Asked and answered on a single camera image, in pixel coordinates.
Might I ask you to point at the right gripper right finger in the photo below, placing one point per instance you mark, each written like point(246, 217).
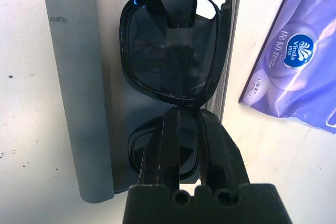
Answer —
point(223, 161)

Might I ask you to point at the grey glasses case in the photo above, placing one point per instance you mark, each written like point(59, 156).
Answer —
point(73, 77)

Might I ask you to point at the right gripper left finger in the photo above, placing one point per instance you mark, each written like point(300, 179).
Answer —
point(162, 155)

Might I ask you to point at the purple tissue pack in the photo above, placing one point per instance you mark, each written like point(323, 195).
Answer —
point(288, 77)

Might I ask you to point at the black sunglasses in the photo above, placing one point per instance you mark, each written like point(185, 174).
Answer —
point(168, 51)

